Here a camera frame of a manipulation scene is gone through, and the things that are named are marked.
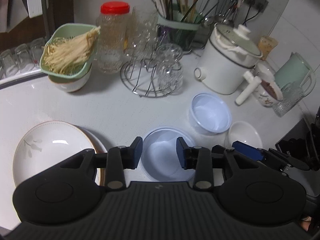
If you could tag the clear drinking glass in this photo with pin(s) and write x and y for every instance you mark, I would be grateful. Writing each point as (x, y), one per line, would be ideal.
(37, 51)
(23, 57)
(6, 63)

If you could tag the textured glass tumbler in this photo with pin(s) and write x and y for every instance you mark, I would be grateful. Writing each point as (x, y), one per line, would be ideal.
(287, 102)

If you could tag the white rose-pattern plate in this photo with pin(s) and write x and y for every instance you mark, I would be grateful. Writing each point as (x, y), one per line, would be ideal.
(100, 143)

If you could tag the cluster of clear glasses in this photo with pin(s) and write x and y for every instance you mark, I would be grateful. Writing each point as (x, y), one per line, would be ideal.
(142, 32)

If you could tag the glass jar with red lid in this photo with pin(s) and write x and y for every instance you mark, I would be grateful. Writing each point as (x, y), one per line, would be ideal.
(112, 40)

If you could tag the set of metal kitchen utensils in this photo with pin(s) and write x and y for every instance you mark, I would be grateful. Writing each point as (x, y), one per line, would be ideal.
(222, 2)

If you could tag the small white bowl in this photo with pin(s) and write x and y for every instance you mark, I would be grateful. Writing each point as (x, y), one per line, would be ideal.
(246, 133)

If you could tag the yellow packet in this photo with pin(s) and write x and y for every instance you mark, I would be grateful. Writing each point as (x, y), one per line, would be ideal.
(267, 46)

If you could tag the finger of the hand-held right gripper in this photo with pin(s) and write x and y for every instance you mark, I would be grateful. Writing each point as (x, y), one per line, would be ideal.
(247, 152)

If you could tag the brown wooden cutting board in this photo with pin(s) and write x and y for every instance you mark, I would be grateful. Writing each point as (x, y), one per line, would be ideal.
(62, 5)

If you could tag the green plastic basket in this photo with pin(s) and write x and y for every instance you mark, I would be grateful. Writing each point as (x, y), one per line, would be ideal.
(62, 31)

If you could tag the white utensil cup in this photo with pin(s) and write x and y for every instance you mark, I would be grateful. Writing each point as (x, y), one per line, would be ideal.
(36, 6)

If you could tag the white ceramic bowl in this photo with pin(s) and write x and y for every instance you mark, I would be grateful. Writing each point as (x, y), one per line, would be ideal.
(72, 82)

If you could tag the green chopstick holder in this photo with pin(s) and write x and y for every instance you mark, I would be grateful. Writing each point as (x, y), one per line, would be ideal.
(180, 33)

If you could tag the enoki mushrooms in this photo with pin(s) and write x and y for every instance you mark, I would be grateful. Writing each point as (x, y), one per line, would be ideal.
(67, 51)

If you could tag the cut glass cup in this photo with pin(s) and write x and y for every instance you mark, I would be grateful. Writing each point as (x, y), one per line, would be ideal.
(169, 53)
(170, 76)

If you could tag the floral ceramic cup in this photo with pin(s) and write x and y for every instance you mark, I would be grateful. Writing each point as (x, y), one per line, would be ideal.
(265, 95)

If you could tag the dark wall power outlet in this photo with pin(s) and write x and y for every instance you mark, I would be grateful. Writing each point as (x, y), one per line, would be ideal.
(257, 1)

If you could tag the light blue plastic bowl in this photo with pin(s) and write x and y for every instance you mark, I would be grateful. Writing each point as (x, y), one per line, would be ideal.
(210, 112)
(160, 152)

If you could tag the light green kettle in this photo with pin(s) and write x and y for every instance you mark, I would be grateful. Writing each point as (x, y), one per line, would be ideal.
(290, 72)

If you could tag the white drain tray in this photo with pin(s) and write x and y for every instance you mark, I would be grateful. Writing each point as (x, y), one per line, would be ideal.
(22, 76)

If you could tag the bundle of chopsticks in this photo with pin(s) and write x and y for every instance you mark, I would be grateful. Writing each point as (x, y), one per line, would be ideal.
(170, 0)

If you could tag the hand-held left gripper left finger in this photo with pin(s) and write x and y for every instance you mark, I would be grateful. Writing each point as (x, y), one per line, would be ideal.
(137, 153)

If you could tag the silver textured board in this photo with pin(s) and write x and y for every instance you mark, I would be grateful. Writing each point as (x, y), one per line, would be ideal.
(12, 12)

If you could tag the black metal dish rack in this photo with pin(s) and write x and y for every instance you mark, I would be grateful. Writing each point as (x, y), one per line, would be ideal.
(47, 10)

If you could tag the white electric cooker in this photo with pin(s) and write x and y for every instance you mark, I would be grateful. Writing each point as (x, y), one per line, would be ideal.
(222, 65)

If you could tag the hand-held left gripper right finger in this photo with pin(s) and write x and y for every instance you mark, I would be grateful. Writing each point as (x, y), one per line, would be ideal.
(180, 153)

